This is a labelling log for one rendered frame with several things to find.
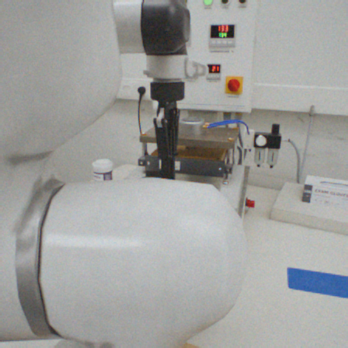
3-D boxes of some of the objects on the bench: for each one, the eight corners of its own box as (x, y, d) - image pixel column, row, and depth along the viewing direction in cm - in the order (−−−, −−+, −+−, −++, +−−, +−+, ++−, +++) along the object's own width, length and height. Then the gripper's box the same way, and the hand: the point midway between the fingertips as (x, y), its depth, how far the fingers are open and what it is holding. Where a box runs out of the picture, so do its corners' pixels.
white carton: (304, 190, 139) (307, 174, 136) (367, 200, 129) (370, 183, 127) (301, 201, 128) (304, 184, 126) (368, 214, 119) (373, 194, 116)
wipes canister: (102, 187, 153) (100, 156, 148) (118, 191, 150) (116, 159, 144) (90, 194, 146) (87, 161, 141) (106, 198, 142) (103, 165, 137)
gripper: (160, 78, 78) (161, 173, 87) (139, 83, 66) (143, 193, 75) (191, 78, 76) (189, 176, 85) (175, 84, 64) (175, 196, 73)
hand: (168, 170), depth 79 cm, fingers closed
